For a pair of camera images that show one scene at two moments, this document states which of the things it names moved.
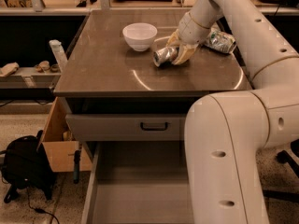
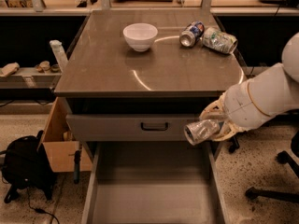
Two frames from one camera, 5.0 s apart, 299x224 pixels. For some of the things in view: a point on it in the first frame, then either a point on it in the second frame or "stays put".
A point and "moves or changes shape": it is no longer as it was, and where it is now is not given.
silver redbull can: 165,55 moves or changes shape
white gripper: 194,30 → 240,106
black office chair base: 279,194 stays put
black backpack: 26,165 stays put
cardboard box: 59,144 stays put
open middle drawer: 139,183 stays put
